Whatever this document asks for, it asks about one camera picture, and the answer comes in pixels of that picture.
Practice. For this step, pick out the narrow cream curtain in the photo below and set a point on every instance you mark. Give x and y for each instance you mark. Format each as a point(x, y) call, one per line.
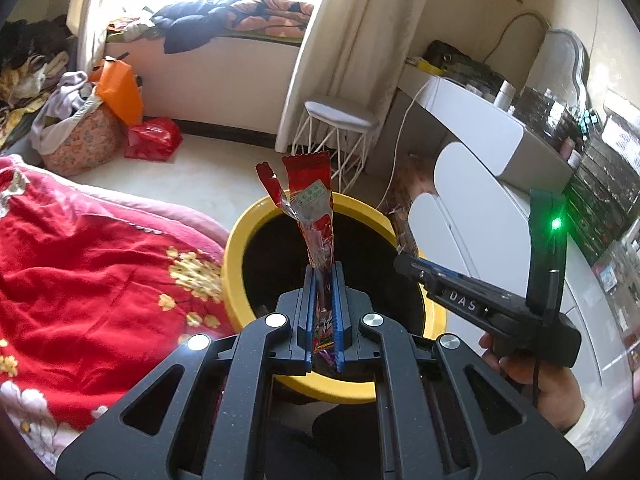
point(85, 20)

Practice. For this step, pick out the person's right hand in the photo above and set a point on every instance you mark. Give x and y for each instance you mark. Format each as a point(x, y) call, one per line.
point(550, 395)

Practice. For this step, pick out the orange bag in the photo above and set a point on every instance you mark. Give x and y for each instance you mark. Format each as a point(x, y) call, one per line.
point(120, 90)

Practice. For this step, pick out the colourful folded clothes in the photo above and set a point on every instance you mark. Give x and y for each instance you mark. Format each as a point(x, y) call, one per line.
point(130, 27)

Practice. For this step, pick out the yellow rimmed trash bin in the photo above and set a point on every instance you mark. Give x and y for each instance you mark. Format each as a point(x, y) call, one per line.
point(240, 260)

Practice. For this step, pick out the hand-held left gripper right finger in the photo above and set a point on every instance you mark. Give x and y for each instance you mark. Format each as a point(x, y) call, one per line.
point(339, 310)

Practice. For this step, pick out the wide cream curtain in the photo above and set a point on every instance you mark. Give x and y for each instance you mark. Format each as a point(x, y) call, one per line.
point(340, 35)

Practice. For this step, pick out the white wall calendar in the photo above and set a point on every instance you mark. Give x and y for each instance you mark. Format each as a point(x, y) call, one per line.
point(622, 135)

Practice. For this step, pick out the red floral blanket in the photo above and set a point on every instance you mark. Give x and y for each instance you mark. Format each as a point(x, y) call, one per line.
point(75, 285)

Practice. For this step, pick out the dark patterned cloth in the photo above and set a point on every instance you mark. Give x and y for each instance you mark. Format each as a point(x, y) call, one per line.
point(600, 200)

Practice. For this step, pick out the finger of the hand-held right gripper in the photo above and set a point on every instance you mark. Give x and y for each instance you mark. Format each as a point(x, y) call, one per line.
point(450, 271)
point(415, 272)

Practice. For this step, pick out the orange patterned quilt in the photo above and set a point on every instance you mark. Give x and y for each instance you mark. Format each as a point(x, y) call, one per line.
point(270, 17)

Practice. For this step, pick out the pile of mixed clothes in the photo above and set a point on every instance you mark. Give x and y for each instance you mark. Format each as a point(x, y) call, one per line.
point(30, 70)

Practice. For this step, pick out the long red snack wrapper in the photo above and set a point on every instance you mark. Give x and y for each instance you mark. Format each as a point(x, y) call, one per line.
point(315, 200)

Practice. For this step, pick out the dark camouflage bag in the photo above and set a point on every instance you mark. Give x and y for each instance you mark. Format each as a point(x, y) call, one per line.
point(460, 62)

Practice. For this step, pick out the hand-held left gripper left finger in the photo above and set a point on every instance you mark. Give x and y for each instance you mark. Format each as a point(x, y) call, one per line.
point(311, 310)

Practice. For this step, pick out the white bottle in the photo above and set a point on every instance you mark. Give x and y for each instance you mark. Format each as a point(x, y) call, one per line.
point(504, 95)

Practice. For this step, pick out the floral fabric basket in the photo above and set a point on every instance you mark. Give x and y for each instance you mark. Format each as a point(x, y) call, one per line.
point(85, 145)

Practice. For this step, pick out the white framed mirror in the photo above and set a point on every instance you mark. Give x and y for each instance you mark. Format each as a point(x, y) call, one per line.
point(555, 75)

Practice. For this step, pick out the small yellow object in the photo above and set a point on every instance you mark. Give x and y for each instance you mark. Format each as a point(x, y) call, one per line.
point(427, 65)

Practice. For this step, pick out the red shopping bag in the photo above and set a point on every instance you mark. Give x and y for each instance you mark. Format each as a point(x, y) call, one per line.
point(152, 137)

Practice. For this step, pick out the white window seat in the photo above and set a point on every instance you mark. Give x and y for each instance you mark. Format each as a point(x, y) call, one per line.
point(215, 80)

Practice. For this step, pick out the dark blue jacket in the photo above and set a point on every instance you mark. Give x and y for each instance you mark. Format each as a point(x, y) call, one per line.
point(185, 25)

